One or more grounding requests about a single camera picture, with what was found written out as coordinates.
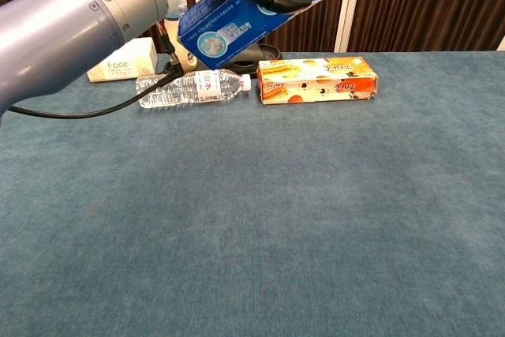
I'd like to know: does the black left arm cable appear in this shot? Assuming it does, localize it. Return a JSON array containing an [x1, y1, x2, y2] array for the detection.
[[7, 21, 186, 120]]

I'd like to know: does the blue toothpaste carton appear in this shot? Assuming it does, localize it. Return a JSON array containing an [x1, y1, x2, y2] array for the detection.
[[176, 0, 390, 71]]

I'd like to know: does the orange biscuit box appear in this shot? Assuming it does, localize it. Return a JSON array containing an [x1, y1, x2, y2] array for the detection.
[[256, 56, 380, 106]]

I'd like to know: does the cream bottle with blue cap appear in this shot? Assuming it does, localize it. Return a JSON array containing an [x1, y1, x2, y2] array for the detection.
[[163, 3, 198, 73]]

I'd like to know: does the clear plastic water bottle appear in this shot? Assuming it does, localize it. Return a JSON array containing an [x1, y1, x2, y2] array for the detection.
[[135, 68, 253, 110]]

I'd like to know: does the black rubber slipper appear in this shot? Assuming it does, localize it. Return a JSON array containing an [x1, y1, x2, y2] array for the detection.
[[159, 43, 284, 76]]

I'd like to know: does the white Face tissue pack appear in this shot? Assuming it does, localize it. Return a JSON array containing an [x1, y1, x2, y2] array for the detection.
[[86, 36, 159, 84]]

